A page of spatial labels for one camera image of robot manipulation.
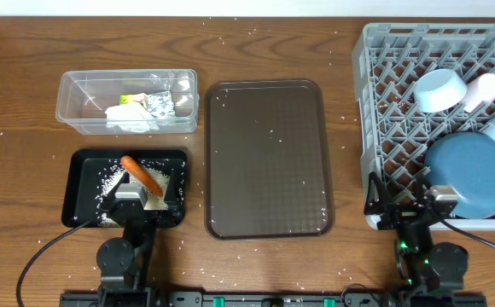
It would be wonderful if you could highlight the clear plastic bin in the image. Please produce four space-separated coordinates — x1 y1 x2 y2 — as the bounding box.
55 69 200 135

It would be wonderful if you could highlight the light blue bowl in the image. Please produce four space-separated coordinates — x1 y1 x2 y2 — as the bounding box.
413 68 467 113

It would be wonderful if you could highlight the pile of rice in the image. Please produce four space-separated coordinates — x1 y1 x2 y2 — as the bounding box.
96 165 171 227

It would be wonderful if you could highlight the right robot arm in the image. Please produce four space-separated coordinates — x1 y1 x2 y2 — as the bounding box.
364 172 469 306

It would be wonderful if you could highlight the grey dishwasher rack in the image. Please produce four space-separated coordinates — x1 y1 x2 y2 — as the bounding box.
352 23 495 205

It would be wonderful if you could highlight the dark blue plate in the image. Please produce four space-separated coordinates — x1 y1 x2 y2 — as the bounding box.
424 132 495 219

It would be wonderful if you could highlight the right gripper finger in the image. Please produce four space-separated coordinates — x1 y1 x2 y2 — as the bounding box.
415 173 432 203
364 171 395 229

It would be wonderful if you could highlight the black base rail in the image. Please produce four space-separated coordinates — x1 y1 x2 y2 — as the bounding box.
58 290 487 307

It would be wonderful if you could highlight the orange carrot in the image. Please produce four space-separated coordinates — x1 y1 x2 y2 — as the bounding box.
120 155 164 197

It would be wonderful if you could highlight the dark brown serving tray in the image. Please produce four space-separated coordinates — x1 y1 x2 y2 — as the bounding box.
204 79 335 240

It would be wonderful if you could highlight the white tissue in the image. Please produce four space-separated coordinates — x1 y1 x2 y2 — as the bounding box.
105 102 160 133

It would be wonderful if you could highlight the silver foil snack wrapper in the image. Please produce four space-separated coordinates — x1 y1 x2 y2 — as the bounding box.
119 91 176 119

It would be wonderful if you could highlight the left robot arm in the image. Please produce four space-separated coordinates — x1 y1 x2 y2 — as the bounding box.
96 170 185 306

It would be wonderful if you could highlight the pink plastic cup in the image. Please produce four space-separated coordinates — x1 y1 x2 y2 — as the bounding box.
462 73 495 113

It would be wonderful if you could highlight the black waste tray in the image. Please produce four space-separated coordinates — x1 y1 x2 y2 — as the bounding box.
61 148 188 228

